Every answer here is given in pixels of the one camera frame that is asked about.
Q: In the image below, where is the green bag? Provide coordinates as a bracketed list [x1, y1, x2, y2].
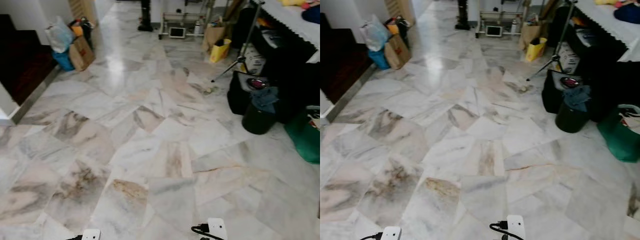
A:
[284, 106, 321, 165]
[597, 104, 640, 163]

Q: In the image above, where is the blue grey cloth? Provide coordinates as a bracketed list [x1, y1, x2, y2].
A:
[563, 86, 592, 113]
[250, 87, 280, 114]

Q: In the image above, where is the black bucket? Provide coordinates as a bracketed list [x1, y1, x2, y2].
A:
[555, 100, 591, 134]
[241, 100, 277, 135]

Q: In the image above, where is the black fabric bag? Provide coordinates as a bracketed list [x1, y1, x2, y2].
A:
[227, 71, 273, 116]
[541, 69, 586, 115]

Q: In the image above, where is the blue bag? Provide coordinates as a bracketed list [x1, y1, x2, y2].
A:
[52, 49, 76, 72]
[368, 48, 391, 70]

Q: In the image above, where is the white printed box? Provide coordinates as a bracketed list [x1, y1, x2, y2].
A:
[242, 45, 268, 76]
[556, 42, 581, 76]

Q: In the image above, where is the metal tripod stand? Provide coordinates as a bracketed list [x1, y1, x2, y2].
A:
[526, 0, 578, 82]
[210, 0, 266, 83]

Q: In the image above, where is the white tablecloth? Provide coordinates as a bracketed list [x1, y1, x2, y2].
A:
[575, 0, 640, 63]
[260, 0, 321, 63]

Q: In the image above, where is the clear plastic bag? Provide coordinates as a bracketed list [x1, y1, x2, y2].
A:
[45, 16, 76, 54]
[360, 15, 392, 52]

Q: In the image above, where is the brown paper bag red print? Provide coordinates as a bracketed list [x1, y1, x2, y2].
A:
[384, 34, 412, 70]
[68, 36, 96, 71]

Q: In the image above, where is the dark blue item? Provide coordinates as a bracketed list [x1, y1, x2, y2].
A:
[301, 4, 321, 25]
[613, 2, 640, 24]

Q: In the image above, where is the yellow bag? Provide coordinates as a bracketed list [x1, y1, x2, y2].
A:
[525, 37, 548, 63]
[209, 38, 232, 64]

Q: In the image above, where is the black bag with orange item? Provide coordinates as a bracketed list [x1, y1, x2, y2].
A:
[70, 17, 95, 50]
[387, 16, 411, 48]

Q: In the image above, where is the plain brown paper bag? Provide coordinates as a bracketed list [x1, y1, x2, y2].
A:
[518, 20, 543, 51]
[202, 20, 228, 52]

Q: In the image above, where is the woven wooden panel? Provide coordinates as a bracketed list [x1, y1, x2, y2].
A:
[68, 0, 98, 23]
[384, 0, 416, 23]

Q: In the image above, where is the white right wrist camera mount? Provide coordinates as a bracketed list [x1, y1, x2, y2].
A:
[207, 218, 228, 240]
[506, 215, 526, 240]

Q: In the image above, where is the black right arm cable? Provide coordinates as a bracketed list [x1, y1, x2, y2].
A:
[489, 220, 523, 240]
[191, 224, 224, 240]

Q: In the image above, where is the metal wire rack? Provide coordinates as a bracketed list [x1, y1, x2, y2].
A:
[475, 0, 526, 39]
[158, 0, 211, 40]

